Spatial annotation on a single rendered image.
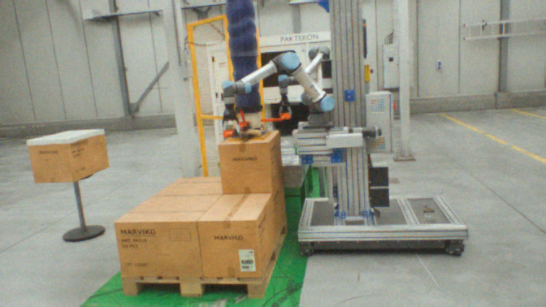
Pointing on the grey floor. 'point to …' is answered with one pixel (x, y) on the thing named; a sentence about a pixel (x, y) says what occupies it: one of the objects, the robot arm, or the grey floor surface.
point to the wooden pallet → (194, 287)
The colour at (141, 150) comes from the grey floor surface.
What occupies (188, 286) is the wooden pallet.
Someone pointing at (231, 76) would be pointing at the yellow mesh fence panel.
